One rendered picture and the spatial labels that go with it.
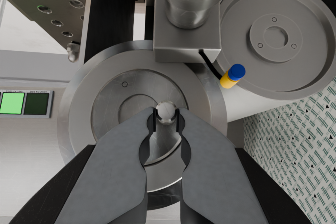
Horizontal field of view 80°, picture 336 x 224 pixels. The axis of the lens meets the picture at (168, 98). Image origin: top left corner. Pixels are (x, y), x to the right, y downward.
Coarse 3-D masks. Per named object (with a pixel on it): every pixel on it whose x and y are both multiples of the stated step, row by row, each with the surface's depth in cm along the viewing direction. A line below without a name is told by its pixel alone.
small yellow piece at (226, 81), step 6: (204, 54) 15; (204, 60) 14; (210, 66) 14; (234, 66) 11; (240, 66) 11; (216, 72) 14; (228, 72) 11; (234, 72) 11; (240, 72) 11; (222, 78) 13; (228, 78) 12; (234, 78) 11; (240, 78) 11; (222, 84) 13; (228, 84) 12; (234, 84) 12
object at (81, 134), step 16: (112, 64) 17; (128, 64) 17; (144, 64) 17; (160, 64) 17; (176, 64) 17; (96, 80) 17; (176, 80) 17; (192, 80) 17; (80, 96) 16; (192, 96) 16; (80, 112) 16; (192, 112) 16; (208, 112) 16; (80, 128) 16; (80, 144) 16; (160, 160) 16; (176, 160) 15; (160, 176) 15; (176, 176) 15
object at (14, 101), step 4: (4, 96) 50; (8, 96) 50; (12, 96) 50; (16, 96) 50; (20, 96) 50; (4, 100) 50; (8, 100) 50; (12, 100) 50; (16, 100) 50; (20, 100) 50; (4, 104) 49; (8, 104) 49; (12, 104) 49; (16, 104) 49; (20, 104) 49; (4, 108) 49; (8, 108) 49; (12, 108) 49; (16, 108) 49; (20, 108) 49; (0, 112) 49; (4, 112) 49; (8, 112) 49; (12, 112) 49; (16, 112) 49; (20, 112) 49
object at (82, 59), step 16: (96, 0) 22; (112, 0) 28; (96, 16) 22; (112, 16) 28; (128, 16) 39; (96, 32) 22; (112, 32) 29; (128, 32) 40; (80, 48) 19; (96, 48) 22; (80, 64) 19
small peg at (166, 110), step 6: (162, 102) 13; (168, 102) 13; (156, 108) 13; (162, 108) 13; (168, 108) 13; (174, 108) 13; (156, 114) 13; (162, 114) 13; (168, 114) 13; (174, 114) 13; (162, 120) 13; (168, 120) 13; (174, 120) 15
